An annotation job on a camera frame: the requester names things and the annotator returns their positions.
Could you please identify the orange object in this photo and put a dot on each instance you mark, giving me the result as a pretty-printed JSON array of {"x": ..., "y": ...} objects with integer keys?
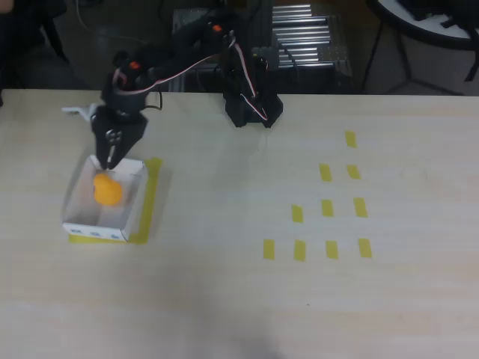
[{"x": 108, "y": 192}]

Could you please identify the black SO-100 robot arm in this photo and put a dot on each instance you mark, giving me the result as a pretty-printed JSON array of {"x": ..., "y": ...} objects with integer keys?
[{"x": 179, "y": 48}]

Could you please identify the person's bare forearm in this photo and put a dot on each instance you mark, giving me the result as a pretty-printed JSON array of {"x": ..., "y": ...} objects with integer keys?
[{"x": 5, "y": 5}]

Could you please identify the white cardboard box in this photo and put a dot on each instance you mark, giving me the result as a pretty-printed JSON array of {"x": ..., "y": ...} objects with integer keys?
[{"x": 82, "y": 202}]

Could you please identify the long yellow tape strip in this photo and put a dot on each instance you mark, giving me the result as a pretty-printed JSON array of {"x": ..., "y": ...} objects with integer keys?
[
  {"x": 93, "y": 240},
  {"x": 151, "y": 194}
]

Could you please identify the person's dark clothing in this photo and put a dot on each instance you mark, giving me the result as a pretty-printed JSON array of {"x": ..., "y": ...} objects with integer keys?
[{"x": 30, "y": 45}]

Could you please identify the short yellow tape strip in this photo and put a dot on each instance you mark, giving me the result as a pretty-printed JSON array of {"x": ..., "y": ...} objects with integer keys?
[
  {"x": 332, "y": 250},
  {"x": 269, "y": 250},
  {"x": 353, "y": 172},
  {"x": 350, "y": 139},
  {"x": 300, "y": 250},
  {"x": 327, "y": 208},
  {"x": 365, "y": 248},
  {"x": 297, "y": 214},
  {"x": 360, "y": 207},
  {"x": 325, "y": 172}
]

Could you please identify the dark bag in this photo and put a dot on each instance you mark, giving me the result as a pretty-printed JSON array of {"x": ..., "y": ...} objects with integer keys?
[{"x": 423, "y": 9}]

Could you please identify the round white black-rimmed table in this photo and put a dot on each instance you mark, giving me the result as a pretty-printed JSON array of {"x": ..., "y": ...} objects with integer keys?
[{"x": 430, "y": 31}]

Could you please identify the white gripper camera mount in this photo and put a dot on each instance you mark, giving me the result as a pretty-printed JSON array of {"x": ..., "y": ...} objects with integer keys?
[{"x": 80, "y": 111}]

